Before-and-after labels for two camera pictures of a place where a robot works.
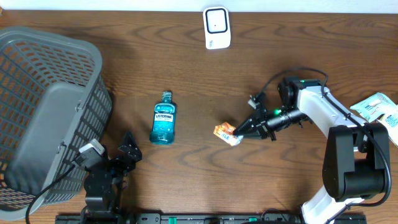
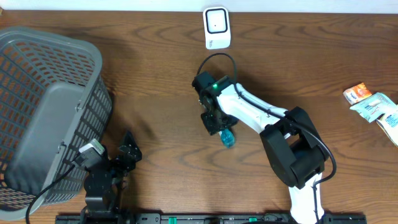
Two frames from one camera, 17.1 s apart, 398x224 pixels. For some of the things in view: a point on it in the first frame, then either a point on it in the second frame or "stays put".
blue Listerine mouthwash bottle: x=163 y=129 -> x=227 y=137
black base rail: x=204 y=218 stays put
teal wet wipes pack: x=377 y=105 stays put
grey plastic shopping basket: x=54 y=100 stays put
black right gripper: x=260 y=127 -> x=231 y=121
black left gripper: x=133 y=154 stays put
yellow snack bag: x=390 y=119 stays put
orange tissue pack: x=226 y=132 -> x=357 y=93
